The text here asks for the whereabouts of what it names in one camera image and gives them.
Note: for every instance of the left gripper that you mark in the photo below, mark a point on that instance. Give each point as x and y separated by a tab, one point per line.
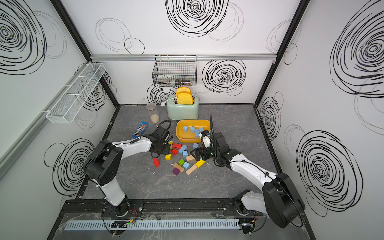
167	149

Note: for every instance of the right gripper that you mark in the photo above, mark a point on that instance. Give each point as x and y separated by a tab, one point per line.
198	150

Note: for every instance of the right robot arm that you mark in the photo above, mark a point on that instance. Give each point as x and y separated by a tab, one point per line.
279	199

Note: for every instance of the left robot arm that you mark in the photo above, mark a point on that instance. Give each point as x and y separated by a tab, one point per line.
103	164

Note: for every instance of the yellow bar block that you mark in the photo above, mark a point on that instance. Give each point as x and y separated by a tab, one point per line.
170	144

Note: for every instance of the long red block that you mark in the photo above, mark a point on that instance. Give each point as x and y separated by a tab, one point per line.
176	146

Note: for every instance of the yellow cube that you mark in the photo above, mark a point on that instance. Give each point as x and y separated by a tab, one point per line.
168	157

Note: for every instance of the blue candy bag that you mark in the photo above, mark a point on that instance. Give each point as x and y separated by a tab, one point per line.
140	130

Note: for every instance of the red block left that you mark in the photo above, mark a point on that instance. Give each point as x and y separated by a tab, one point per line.
156	162

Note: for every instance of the long yellow block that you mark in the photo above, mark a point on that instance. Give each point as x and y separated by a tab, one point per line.
200	163

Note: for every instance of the yellow plastic tub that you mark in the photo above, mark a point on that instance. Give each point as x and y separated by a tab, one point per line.
188	137

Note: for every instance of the natural wood block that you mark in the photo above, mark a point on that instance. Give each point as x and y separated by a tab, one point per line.
190	159

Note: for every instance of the thin wood plank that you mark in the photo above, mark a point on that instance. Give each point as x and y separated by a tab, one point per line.
179	167

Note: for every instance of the mint green toaster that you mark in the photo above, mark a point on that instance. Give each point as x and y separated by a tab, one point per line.
179	112

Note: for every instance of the long natural wood plank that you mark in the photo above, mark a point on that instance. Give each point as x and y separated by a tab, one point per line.
191	169

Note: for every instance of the purple cube bottom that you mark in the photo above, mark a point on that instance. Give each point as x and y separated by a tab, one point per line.
176	171

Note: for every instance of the yellow toast slice front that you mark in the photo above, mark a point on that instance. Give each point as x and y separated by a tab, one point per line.
185	98

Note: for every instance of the yellow toast slice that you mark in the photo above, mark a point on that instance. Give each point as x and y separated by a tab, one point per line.
185	98
183	90

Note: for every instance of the yellow toast slice back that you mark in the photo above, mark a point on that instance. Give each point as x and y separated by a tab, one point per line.
183	90

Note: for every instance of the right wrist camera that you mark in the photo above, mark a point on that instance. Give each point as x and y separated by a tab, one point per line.
206	139

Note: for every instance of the black wire wall basket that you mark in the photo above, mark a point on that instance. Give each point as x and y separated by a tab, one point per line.
175	71

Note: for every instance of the white slotted cable duct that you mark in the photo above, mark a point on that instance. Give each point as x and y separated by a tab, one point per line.
116	225

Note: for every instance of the white wire wall shelf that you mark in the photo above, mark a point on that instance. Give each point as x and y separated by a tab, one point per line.
84	92

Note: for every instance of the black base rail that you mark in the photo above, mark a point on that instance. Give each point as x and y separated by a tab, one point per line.
141	207

